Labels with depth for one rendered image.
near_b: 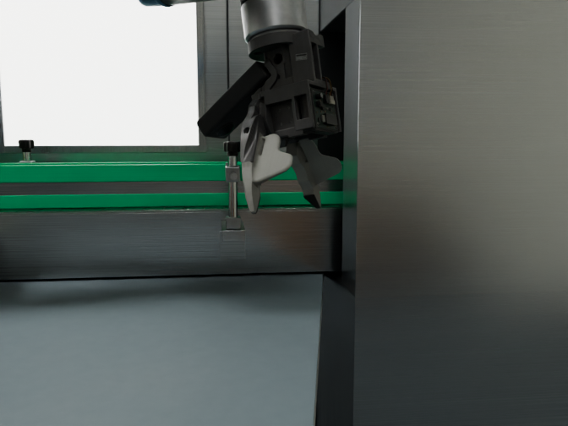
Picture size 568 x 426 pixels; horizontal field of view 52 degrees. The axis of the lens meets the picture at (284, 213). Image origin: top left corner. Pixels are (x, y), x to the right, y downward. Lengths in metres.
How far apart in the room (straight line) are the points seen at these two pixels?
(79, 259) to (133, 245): 0.10
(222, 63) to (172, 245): 0.43
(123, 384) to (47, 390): 0.08
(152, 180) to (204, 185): 0.10
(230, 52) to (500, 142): 0.60
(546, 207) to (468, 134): 0.19
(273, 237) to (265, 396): 0.52
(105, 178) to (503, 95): 0.72
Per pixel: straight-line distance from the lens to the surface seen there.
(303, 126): 0.64
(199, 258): 1.13
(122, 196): 1.14
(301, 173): 0.74
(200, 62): 1.29
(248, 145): 0.65
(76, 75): 1.32
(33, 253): 1.17
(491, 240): 1.06
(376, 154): 0.97
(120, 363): 0.76
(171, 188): 1.13
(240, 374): 0.71
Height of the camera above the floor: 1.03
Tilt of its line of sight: 8 degrees down
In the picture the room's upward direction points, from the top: straight up
